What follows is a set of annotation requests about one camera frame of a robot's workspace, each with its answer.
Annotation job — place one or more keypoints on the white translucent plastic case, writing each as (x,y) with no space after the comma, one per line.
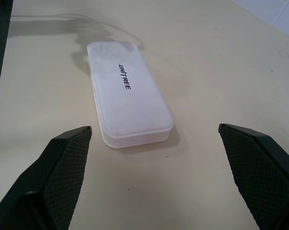
(127,112)

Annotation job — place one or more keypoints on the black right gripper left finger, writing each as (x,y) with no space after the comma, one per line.
(51,182)

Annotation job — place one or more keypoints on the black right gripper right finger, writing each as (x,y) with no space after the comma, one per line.
(261,182)

